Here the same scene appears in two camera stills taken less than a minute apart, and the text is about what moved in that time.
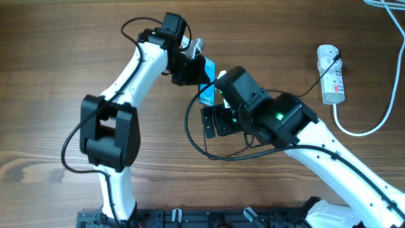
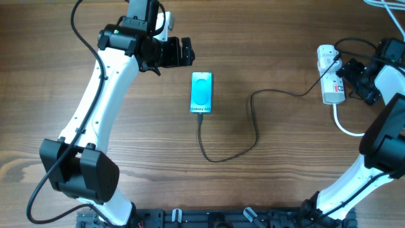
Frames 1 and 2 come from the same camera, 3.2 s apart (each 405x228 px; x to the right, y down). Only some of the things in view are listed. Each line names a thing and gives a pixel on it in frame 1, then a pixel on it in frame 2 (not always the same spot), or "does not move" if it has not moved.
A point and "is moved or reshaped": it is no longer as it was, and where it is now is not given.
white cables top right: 388,5 does not move
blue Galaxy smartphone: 209,96 is moved or reshaped
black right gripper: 225,127 → 349,69
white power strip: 329,63 does not move
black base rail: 200,218 does not move
